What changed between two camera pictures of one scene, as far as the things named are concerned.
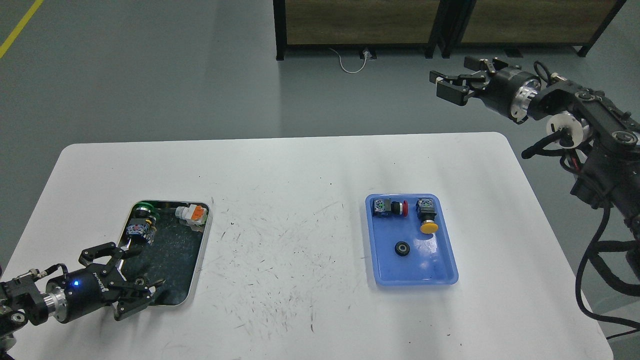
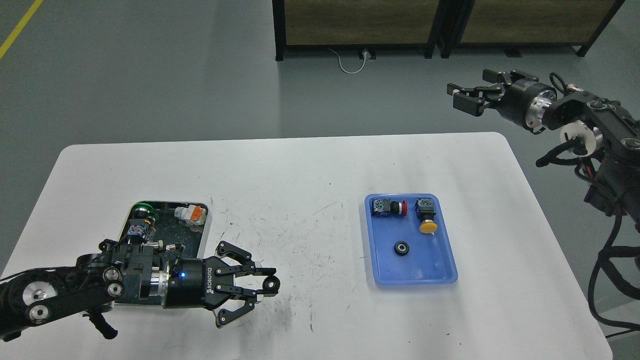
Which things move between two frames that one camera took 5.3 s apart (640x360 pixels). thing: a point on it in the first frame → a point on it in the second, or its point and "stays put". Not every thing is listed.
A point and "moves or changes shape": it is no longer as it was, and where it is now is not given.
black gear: x=402 y=248 stays put
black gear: x=140 y=282 moves or changes shape
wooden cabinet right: x=512 y=25 stays put
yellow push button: x=426 y=212 stays put
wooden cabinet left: x=353 y=23 stays put
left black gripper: x=74 y=293 → x=191 y=283
